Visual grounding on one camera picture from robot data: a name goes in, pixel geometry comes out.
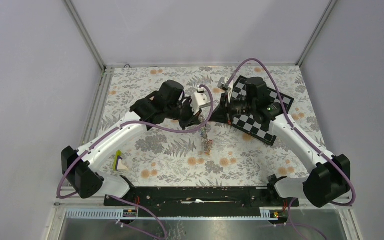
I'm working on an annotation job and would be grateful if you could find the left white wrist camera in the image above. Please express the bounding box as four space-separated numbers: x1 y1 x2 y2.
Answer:
190 87 211 115

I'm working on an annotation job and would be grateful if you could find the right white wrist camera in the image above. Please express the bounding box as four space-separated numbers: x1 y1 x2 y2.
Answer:
217 77 234 102

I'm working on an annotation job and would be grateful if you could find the yellow white wedge block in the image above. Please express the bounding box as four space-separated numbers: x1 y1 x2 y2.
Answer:
112 150 128 172

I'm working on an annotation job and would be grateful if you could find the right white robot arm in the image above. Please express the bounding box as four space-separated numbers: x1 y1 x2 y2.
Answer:
210 76 352 208

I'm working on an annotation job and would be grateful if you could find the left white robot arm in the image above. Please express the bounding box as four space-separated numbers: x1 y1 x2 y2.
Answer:
57 80 214 206

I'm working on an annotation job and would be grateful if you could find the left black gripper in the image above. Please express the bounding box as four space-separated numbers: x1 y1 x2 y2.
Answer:
166 96 203 131

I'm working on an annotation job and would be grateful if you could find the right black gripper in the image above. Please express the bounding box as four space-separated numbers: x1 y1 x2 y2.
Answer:
207 91 256 126

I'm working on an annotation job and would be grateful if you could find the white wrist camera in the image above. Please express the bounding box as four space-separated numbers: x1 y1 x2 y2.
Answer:
217 77 234 102
190 87 211 115

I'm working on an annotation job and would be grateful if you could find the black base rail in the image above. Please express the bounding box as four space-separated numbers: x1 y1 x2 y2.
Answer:
104 186 300 218

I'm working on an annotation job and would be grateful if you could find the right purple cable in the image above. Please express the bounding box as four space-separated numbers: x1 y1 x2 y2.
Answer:
226 58 357 240

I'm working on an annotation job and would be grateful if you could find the floral tablecloth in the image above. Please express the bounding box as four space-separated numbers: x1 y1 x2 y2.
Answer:
99 66 308 187

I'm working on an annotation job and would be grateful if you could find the black white chessboard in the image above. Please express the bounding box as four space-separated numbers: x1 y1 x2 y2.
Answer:
230 76 295 146

